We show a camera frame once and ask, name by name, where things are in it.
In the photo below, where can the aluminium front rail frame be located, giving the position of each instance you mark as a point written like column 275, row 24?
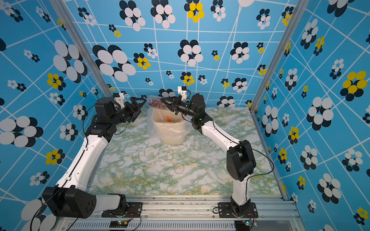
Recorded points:
column 193, row 213

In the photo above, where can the clear plastic bin liner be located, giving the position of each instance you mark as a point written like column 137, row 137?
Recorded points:
column 149, row 126

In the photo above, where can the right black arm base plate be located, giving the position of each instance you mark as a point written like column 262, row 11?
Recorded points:
column 232, row 210

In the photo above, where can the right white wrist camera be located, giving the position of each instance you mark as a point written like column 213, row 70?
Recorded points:
column 182, row 90

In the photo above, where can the left green circuit board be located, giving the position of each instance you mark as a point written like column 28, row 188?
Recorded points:
column 118, row 224

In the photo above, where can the tall clear tea jar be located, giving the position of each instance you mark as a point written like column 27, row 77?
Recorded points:
column 205, row 147

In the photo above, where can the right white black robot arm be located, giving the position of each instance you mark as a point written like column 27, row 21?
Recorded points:
column 240, row 159

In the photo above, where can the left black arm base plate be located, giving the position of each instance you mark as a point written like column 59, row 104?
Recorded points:
column 134, row 210

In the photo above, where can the aluminium corner post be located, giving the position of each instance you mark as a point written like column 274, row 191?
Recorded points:
column 287, row 35
column 76, row 36

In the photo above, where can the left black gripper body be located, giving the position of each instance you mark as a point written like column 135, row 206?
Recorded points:
column 127, row 113

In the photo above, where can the cream plastic trash bin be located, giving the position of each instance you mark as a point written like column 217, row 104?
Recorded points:
column 170, row 133

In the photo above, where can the green circuit board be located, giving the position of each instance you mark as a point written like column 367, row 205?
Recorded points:
column 118, row 224
column 242, row 226

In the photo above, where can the right aluminium corner post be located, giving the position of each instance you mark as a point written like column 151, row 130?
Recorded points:
column 287, row 35

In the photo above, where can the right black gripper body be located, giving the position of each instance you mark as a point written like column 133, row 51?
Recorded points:
column 183, row 108

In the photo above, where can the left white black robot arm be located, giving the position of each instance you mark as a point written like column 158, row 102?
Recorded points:
column 69, row 198

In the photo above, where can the small tea jar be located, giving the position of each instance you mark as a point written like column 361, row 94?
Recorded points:
column 197, row 143

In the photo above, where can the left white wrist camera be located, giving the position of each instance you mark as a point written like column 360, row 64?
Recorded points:
column 119, row 98

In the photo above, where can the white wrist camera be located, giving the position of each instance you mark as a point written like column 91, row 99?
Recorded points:
column 182, row 90
column 119, row 98

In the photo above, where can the left aluminium corner post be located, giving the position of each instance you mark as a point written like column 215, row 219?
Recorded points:
column 76, row 36

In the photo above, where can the right green circuit board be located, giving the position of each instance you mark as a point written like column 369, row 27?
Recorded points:
column 242, row 226

